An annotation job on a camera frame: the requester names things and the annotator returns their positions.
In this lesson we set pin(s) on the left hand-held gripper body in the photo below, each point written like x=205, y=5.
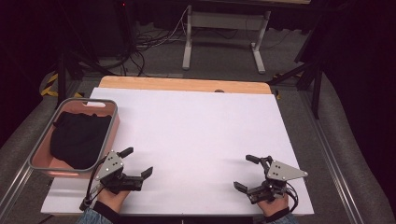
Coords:
x=109, y=168

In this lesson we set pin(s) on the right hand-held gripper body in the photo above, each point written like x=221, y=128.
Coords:
x=281, y=172

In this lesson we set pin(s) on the person's left hand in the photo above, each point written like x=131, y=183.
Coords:
x=112, y=197

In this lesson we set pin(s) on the person's right hand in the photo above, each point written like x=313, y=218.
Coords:
x=274, y=206

